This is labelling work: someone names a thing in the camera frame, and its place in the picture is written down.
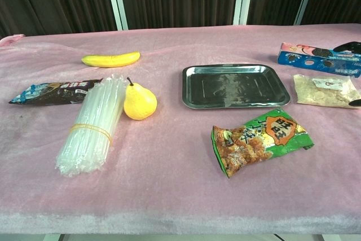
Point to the pink plush tablecloth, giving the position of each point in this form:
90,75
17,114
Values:
180,190

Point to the yellow pear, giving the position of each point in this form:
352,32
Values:
139,102

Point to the clear bag of beige snack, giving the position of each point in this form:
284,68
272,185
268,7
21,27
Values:
324,91

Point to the yellow banana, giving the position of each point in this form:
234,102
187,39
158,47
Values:
110,59

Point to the yellow rubber band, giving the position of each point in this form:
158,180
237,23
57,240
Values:
93,129

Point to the dark blue snack packet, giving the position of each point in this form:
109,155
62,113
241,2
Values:
53,92

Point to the green snack bag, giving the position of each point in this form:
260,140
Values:
259,142

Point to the stainless steel tray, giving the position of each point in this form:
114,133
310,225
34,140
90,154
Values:
235,86

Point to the blue and pink cookie box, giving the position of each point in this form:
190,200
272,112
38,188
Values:
310,61

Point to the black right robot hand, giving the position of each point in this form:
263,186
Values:
349,47

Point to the bundle of clear plastic straws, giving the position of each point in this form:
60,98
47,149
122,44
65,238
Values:
93,123

